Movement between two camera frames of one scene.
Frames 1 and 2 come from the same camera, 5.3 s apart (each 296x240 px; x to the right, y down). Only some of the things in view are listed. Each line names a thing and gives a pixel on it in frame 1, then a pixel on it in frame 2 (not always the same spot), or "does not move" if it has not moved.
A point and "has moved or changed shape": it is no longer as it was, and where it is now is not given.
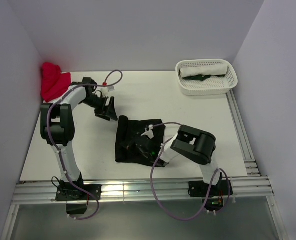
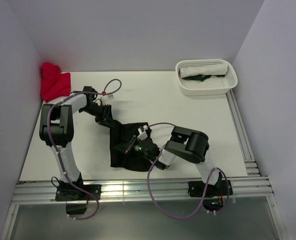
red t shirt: [53, 82] does not move
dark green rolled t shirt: [201, 77] does not move
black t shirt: [127, 129] has moved or changed shape
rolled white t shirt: [208, 70] does not move
